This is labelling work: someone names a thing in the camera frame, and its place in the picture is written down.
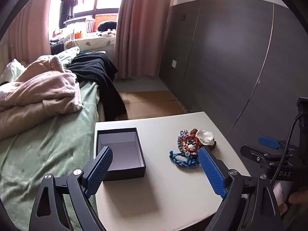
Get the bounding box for black knitted cloth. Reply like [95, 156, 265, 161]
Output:
[67, 52, 127, 121]

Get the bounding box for black cable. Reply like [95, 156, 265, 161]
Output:
[271, 114, 304, 187]

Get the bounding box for flattened cardboard sheet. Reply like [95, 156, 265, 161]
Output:
[119, 90, 187, 121]

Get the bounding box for brown beaded bracelet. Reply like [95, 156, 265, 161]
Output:
[189, 129, 217, 152]

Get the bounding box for person's right hand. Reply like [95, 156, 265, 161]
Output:
[274, 182, 308, 216]

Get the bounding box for black round cushion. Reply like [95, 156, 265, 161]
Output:
[97, 21, 118, 32]

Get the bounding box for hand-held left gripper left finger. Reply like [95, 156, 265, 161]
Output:
[28, 146, 113, 231]

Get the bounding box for white pillow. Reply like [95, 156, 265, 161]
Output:
[0, 59, 27, 85]

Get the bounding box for red beaded bracelet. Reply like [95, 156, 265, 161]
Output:
[182, 135, 201, 152]

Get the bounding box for pink curtain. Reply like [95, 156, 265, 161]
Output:
[7, 0, 56, 63]
[114, 0, 174, 79]

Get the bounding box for dark blue jewelry box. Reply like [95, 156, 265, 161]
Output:
[96, 127, 147, 182]

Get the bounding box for hanging dark clothes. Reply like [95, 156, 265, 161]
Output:
[59, 0, 80, 27]

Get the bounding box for blue braided bracelet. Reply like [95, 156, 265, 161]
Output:
[169, 150, 201, 168]

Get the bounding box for orange box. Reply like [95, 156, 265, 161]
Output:
[95, 13, 118, 28]

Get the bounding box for white flower hair clip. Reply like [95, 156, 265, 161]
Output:
[195, 130, 214, 146]

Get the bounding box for leaf printed sill cloth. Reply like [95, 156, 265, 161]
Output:
[76, 32, 116, 54]

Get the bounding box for grey beaded bracelet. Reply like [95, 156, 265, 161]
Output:
[177, 130, 191, 151]

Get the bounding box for white rack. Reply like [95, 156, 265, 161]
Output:
[64, 15, 96, 33]

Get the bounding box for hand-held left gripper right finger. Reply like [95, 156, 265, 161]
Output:
[198, 146, 283, 231]

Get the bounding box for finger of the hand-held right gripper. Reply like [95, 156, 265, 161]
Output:
[240, 144, 268, 165]
[258, 136, 281, 150]

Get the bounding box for pink fleece blanket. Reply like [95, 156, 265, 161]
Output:
[0, 56, 84, 140]

